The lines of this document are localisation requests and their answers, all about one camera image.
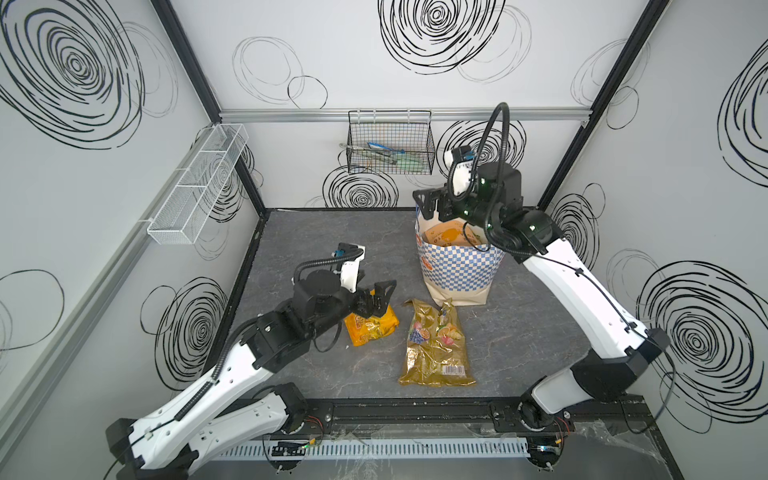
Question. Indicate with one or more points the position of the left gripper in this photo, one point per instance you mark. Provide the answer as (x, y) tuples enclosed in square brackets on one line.
[(366, 300)]

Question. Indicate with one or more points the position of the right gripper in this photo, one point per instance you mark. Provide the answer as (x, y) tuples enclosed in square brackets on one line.
[(440, 203)]

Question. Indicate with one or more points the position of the orange yellow snack bag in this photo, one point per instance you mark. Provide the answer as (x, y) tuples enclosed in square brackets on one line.
[(363, 330)]

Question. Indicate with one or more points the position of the gold candy bag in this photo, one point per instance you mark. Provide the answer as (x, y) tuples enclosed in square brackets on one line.
[(436, 348)]

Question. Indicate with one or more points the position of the blue checkered paper bag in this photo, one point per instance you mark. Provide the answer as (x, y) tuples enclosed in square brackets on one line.
[(460, 274)]

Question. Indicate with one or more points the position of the beige sweet potato snack bag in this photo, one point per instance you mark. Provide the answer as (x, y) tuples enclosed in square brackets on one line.
[(452, 233)]

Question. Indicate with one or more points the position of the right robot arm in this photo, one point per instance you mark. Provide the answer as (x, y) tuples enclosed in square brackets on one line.
[(489, 196)]

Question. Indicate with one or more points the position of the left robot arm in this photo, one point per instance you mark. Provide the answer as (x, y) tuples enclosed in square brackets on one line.
[(200, 423)]

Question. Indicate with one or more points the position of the green item in basket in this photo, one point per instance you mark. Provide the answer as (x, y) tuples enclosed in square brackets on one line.
[(406, 162)]

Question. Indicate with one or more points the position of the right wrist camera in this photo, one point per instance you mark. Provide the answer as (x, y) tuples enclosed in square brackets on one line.
[(459, 160)]

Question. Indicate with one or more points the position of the black wire basket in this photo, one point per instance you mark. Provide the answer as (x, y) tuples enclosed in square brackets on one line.
[(372, 132)]

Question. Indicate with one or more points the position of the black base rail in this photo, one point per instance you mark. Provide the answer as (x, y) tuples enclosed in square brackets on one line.
[(502, 412)]

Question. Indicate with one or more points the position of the white slotted cable duct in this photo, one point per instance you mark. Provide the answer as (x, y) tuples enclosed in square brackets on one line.
[(387, 449)]

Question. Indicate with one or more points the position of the white mesh wall shelf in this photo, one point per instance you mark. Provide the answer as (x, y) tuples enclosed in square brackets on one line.
[(213, 157)]

